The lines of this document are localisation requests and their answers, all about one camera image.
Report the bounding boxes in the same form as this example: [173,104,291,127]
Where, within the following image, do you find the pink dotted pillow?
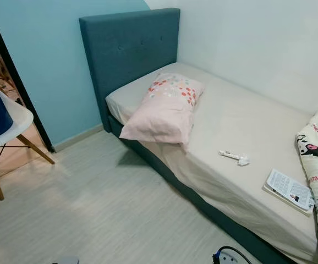
[119,73,205,146]

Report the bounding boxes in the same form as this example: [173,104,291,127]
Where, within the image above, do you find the beige sheeted mattress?
[106,62,318,263]

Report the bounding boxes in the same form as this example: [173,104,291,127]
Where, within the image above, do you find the black door frame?
[0,0,55,153]

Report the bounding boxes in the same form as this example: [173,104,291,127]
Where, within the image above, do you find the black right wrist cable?
[213,246,253,264]

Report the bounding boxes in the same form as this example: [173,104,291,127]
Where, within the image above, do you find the white printed booklet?
[262,168,316,214]

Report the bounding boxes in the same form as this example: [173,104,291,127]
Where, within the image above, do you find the white tube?
[218,150,251,167]

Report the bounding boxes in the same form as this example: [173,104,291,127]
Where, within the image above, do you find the white shell chair wooden legs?
[0,87,56,201]

